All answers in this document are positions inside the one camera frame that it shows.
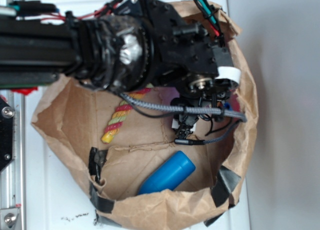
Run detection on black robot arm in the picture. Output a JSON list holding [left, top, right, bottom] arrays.
[[0, 0, 246, 145]]

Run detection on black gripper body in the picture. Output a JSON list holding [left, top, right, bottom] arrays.
[[171, 46, 242, 140]]

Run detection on red green wire bundle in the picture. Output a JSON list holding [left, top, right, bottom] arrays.
[[185, 0, 226, 38]]

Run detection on black metal bracket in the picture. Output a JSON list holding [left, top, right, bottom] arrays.
[[0, 95, 15, 173]]

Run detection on brown paper bag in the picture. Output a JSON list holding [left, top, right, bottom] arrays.
[[31, 9, 259, 229]]

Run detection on aluminium frame rail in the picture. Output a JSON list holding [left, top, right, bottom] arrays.
[[0, 90, 26, 229]]

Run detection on multicolored twisted rope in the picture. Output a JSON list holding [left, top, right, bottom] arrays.
[[100, 83, 154, 144]]

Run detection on blue plastic bottle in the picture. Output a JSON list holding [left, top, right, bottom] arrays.
[[137, 151, 196, 195]]

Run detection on grey braided cable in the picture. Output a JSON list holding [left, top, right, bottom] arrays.
[[119, 91, 248, 146]]

